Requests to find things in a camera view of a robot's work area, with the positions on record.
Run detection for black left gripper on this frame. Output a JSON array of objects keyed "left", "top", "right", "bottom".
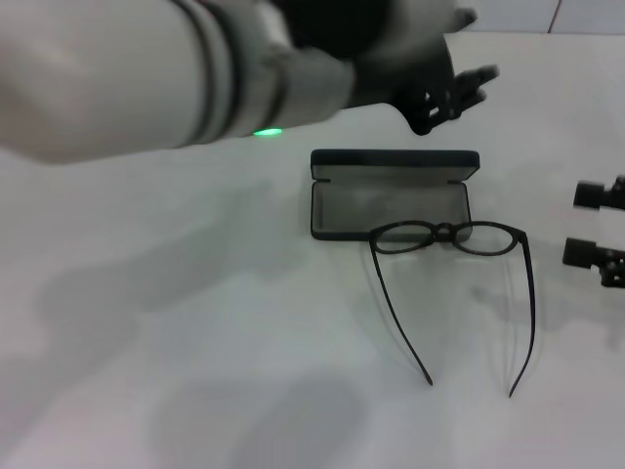
[{"left": 285, "top": 0, "right": 502, "bottom": 138}]

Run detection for black glasses case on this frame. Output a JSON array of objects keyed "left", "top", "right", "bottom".
[{"left": 311, "top": 149, "right": 481, "bottom": 241}]

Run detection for black glasses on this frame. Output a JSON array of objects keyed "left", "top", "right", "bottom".
[{"left": 368, "top": 220, "right": 537, "bottom": 398}]

